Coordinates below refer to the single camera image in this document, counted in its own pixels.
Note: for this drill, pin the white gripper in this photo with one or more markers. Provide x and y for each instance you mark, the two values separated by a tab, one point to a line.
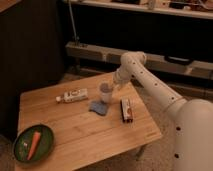
115	88

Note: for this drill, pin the white ceramic cup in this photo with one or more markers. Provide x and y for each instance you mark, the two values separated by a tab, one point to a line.
106	91

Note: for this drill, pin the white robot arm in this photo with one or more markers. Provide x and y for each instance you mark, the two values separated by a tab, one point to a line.
193	119

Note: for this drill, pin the small snack box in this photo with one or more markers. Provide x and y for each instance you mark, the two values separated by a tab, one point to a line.
126	110

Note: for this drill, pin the blue cloth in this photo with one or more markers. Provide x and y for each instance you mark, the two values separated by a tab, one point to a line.
98	107

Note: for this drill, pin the white plastic bottle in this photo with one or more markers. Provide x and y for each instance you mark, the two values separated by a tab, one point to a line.
73	96

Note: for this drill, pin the wooden table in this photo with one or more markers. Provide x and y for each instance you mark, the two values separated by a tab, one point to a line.
81	136

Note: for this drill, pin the metal stand pole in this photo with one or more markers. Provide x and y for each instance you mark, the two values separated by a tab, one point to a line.
76	37

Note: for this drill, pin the orange carrot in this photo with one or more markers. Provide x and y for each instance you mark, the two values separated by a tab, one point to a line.
34	143

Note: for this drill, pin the green plate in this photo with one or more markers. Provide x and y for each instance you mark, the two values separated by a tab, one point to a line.
22	144

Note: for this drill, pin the wooden shelf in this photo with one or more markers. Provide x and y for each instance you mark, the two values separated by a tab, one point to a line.
142	8

